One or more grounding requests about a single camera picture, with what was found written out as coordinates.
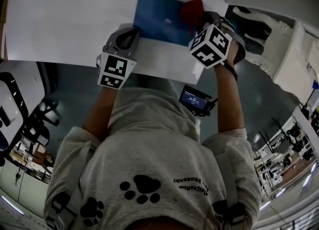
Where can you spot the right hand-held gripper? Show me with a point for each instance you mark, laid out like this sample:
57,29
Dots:
210,47

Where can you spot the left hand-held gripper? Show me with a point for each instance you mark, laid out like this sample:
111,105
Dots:
113,67

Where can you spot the red cloth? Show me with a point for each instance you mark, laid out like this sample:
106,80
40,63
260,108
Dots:
190,12

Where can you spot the blue mat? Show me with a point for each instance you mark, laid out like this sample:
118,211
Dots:
154,17

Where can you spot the person's right forearm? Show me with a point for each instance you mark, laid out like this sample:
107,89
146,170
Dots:
229,104

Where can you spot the person's left forearm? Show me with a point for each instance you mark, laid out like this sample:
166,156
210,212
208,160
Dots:
99,114

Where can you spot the person's right hand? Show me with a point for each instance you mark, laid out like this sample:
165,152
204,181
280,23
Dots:
231,54

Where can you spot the white desk with drawers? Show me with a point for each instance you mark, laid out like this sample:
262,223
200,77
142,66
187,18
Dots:
62,20

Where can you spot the black chest device with screen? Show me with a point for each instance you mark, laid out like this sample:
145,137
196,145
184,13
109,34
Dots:
193,99

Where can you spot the white ornate dressing table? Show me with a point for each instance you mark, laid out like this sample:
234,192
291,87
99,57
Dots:
294,49

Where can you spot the grey paw-print sweatshirt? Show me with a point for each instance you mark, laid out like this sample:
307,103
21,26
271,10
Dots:
149,149

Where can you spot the black chair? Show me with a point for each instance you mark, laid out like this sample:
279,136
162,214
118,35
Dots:
40,124

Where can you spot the wooden box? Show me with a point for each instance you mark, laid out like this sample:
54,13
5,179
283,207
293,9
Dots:
3,25

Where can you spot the small blue item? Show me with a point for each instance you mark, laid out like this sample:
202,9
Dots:
316,84

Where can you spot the white black-trimmed appliance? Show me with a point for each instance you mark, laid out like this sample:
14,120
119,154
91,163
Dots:
12,99

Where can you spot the cluttered white shelving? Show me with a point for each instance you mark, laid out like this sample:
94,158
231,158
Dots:
286,154

